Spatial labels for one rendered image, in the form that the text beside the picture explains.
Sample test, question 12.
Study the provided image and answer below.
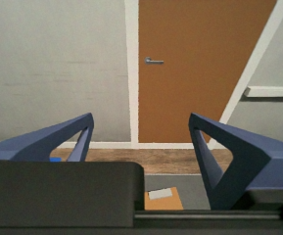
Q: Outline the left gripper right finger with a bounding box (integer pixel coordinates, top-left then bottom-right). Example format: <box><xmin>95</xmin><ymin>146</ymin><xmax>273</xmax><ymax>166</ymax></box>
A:
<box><xmin>188</xmin><ymin>113</ymin><xmax>283</xmax><ymax>210</ymax></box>

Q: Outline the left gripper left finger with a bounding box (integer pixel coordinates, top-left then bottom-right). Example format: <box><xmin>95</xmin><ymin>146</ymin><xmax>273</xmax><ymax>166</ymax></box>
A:
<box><xmin>0</xmin><ymin>113</ymin><xmax>94</xmax><ymax>162</ymax></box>

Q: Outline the tan flat board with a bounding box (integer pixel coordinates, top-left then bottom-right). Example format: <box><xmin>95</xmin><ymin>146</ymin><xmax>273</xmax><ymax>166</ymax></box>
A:
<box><xmin>145</xmin><ymin>187</ymin><xmax>183</xmax><ymax>210</ymax></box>

